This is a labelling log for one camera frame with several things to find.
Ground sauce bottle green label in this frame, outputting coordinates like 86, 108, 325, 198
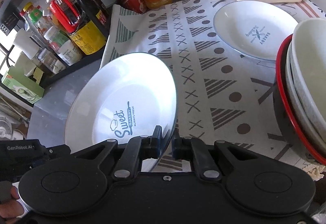
22, 2, 51, 36

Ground red and black bowl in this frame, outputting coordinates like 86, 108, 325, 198
272, 34, 326, 166

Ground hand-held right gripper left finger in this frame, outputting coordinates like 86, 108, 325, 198
70, 125, 163, 181

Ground green carton box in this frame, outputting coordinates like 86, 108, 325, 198
1, 66, 45, 104

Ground white bowl leaf pattern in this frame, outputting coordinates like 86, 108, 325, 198
285, 42, 326, 154

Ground dark sauce bottle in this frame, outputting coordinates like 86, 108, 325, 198
81, 0, 109, 26

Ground green label jar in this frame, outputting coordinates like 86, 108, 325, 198
43, 26, 70, 55

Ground glass spice jar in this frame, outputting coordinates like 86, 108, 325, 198
33, 48, 67, 74

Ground white plate blue script print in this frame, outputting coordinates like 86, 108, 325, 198
64, 52, 178, 172

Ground small white fan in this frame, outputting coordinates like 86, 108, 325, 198
0, 114, 16, 143

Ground red peeler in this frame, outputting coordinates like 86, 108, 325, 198
50, 0, 82, 35

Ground white plate blue cross print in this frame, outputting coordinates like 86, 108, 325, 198
213, 0, 299, 62

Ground white bowl grey pattern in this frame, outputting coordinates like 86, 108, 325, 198
291, 18, 326, 144

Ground white cap bottle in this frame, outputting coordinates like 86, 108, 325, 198
13, 29, 41, 60

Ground small white jar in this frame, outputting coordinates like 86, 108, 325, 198
57, 42, 83, 66

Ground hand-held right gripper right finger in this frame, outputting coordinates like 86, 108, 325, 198
172, 129, 259, 181

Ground person's left hand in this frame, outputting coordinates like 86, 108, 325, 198
0, 181, 27, 214

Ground patterned fringed table cloth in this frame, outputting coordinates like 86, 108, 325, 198
102, 0, 326, 181

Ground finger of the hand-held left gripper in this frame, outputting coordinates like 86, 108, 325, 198
32, 145, 73, 169

